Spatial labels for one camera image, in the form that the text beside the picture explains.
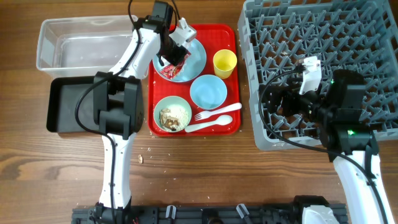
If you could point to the black waste tray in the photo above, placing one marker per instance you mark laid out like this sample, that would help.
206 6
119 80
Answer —
68 105

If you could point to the white plastic fork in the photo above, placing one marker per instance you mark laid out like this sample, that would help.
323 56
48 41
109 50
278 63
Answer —
206 114

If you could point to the red snack wrapper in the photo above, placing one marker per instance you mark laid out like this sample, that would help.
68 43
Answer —
171 71

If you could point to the red serving tray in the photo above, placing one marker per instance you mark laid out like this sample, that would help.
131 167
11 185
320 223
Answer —
213 37

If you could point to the light blue bowl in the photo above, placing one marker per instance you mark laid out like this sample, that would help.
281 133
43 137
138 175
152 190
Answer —
208 92

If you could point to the food crumb on table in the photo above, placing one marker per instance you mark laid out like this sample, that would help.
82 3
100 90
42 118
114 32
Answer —
140 159

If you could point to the green bowl with food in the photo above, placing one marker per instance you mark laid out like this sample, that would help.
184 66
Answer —
172 114

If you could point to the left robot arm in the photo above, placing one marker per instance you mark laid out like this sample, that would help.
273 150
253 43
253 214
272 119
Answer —
144 46

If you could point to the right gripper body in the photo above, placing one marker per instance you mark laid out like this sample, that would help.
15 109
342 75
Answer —
305 104

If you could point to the yellow plastic cup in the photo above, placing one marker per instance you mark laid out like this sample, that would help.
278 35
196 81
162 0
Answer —
224 62

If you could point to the light blue plate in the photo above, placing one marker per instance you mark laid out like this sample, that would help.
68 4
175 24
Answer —
194 64

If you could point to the clear plastic waste bin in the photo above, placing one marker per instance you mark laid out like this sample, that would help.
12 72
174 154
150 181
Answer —
82 46

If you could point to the white plastic spoon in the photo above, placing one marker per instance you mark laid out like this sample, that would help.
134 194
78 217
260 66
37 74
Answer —
221 120

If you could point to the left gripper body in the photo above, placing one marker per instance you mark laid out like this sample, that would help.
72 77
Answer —
173 53

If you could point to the grey dishwasher rack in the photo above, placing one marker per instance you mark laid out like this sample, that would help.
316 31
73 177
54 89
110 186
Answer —
352 35

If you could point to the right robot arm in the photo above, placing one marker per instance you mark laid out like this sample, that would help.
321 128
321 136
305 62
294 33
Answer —
350 144

